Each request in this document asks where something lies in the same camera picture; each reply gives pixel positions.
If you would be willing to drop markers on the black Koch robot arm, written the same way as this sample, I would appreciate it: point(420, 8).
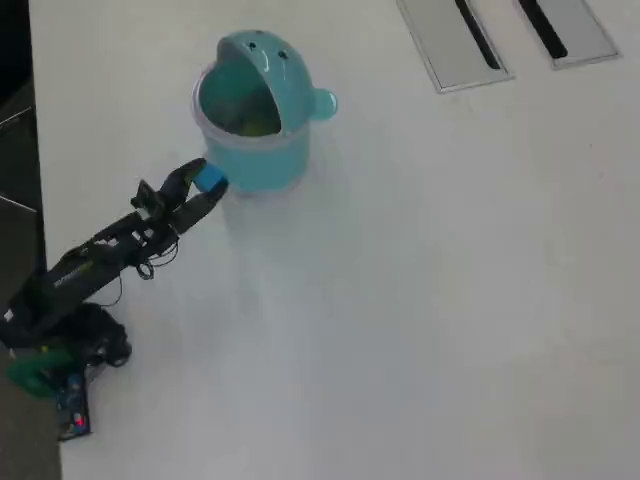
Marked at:
point(70, 277)

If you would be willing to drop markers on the green table clamp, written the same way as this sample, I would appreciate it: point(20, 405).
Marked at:
point(30, 372)

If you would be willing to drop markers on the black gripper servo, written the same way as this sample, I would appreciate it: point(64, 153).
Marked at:
point(160, 222)

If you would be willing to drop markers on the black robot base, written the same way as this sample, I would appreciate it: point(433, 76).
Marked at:
point(105, 340)

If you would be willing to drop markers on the teal whale-shaped bin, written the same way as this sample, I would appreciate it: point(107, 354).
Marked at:
point(260, 150)

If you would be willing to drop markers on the green lego block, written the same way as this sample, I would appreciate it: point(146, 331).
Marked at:
point(252, 130)

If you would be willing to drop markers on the blue lego block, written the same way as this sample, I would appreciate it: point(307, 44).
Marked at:
point(210, 176)

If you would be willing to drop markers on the blue controller circuit board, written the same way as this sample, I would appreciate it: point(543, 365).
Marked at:
point(75, 415)

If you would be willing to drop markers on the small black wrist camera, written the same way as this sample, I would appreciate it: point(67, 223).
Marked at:
point(147, 197)

